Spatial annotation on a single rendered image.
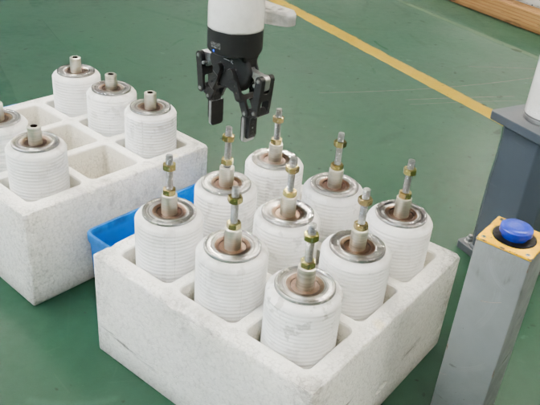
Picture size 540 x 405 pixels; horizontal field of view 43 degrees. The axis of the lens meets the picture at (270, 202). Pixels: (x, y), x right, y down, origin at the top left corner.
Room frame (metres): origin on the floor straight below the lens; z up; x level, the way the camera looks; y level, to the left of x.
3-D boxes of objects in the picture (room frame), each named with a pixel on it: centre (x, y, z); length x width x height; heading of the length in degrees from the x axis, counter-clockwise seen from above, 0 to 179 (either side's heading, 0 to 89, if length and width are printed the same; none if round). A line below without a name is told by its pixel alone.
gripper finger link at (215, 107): (0.92, 0.09, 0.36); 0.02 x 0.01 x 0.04; 136
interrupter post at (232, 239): (0.73, 0.04, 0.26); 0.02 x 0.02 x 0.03
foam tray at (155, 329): (0.83, -0.03, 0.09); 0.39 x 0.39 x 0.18; 54
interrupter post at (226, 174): (0.90, 0.07, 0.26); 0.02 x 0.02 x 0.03
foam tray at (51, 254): (1.14, 0.40, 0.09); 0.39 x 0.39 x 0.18; 50
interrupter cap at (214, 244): (0.73, 0.04, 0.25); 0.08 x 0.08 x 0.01
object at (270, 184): (0.99, 0.00, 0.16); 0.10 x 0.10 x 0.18
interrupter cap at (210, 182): (0.90, 0.07, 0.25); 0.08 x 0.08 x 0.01
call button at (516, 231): (0.71, -0.30, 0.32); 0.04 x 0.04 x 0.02
